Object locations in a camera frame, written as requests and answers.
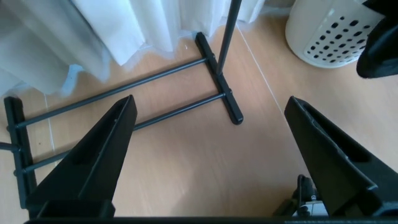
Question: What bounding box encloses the black garment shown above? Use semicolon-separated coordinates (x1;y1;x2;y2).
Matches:
356;0;398;78

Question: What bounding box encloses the black clothes rack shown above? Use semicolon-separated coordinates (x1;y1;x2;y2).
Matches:
0;0;244;209

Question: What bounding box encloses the beige curtain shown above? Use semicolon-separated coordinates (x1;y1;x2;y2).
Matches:
0;0;111;97
71;0;295;68

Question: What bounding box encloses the white laundry basket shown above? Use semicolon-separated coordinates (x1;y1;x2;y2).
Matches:
285;0;386;68

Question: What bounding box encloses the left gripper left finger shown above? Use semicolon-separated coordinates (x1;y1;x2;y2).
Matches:
26;95;138;218

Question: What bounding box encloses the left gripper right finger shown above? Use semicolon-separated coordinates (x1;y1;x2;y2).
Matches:
284;95;398;217

